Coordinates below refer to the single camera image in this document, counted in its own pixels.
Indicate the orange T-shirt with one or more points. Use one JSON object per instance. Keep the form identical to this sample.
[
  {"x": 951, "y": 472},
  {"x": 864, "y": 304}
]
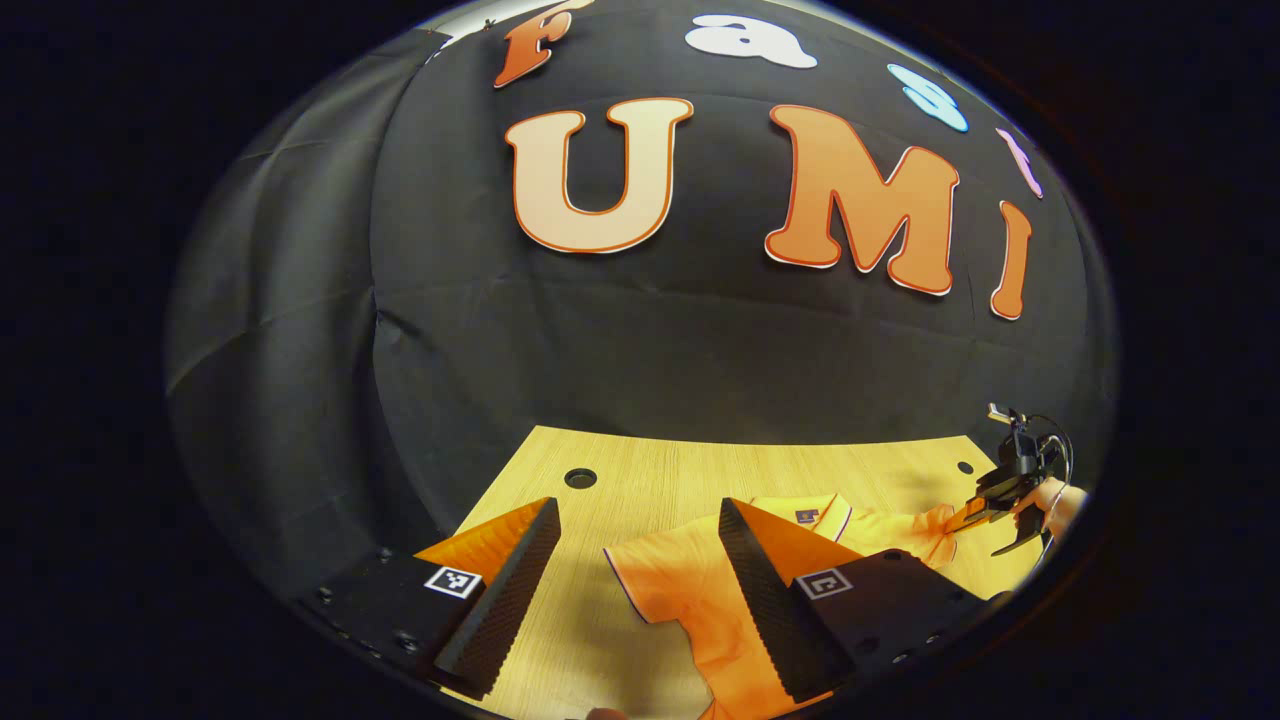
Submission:
[{"x": 690, "y": 580}]

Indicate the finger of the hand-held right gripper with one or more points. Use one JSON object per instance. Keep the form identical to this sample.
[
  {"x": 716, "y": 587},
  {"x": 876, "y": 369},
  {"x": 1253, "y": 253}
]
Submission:
[
  {"x": 1020, "y": 543},
  {"x": 985, "y": 512}
]

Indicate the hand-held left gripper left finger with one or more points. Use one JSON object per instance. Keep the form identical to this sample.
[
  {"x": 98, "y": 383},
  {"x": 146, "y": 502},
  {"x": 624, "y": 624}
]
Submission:
[{"x": 505, "y": 600}]

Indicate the black backdrop cloth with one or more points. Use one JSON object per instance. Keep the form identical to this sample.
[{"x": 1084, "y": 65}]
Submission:
[{"x": 600, "y": 340}]

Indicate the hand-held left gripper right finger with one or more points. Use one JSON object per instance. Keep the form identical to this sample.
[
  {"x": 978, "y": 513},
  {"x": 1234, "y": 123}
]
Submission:
[{"x": 765, "y": 600}]

